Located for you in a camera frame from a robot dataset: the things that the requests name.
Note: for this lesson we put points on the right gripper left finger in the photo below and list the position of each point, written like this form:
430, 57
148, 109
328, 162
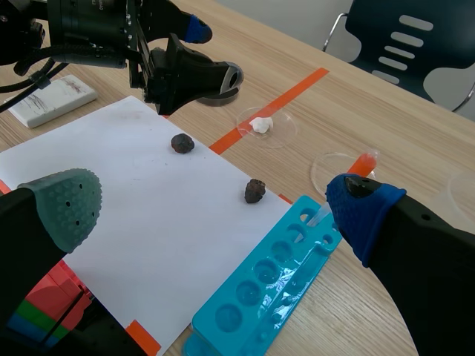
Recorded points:
63, 207

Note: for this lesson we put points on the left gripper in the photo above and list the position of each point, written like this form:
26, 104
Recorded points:
143, 63

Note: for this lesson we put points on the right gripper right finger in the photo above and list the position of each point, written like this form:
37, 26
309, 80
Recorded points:
408, 252

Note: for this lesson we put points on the clear glass dish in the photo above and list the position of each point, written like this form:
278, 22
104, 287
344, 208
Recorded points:
462, 196
326, 168
282, 126

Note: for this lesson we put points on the white sheet of paper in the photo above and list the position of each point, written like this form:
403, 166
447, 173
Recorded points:
148, 222

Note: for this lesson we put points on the red green blue brick block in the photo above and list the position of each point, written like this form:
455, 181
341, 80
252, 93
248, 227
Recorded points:
48, 296

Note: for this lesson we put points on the small dark stone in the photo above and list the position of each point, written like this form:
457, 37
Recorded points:
255, 191
182, 143

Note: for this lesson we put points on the dropper with red bulb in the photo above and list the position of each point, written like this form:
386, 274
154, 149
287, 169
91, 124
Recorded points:
363, 165

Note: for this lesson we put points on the white lump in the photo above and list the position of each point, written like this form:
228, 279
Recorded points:
261, 125

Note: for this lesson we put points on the small white tile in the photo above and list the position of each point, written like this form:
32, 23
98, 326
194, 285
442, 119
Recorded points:
52, 100

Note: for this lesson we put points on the turquoise rack with round holes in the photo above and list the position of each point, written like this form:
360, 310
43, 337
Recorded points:
259, 282

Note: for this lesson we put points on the dark blue chair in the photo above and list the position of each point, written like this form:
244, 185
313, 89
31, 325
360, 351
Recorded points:
371, 26

